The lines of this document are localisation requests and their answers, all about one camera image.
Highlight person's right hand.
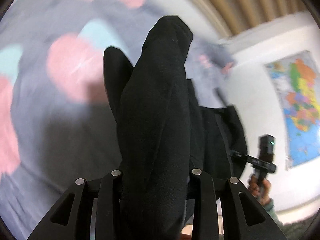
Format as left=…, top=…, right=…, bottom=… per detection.
left=248, top=174, right=271, bottom=206

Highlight grey bedding with pink hearts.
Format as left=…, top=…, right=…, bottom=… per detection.
left=1, top=0, right=235, bottom=239

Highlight beige pleated curtain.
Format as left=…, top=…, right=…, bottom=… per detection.
left=191, top=0, right=307, bottom=38

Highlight black hooded jacket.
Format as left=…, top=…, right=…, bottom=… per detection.
left=104, top=16, right=247, bottom=239

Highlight colourful world map poster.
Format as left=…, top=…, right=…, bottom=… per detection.
left=265, top=50, right=319, bottom=168

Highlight person's right forearm sleeve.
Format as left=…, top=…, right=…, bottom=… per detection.
left=262, top=199, right=316, bottom=240

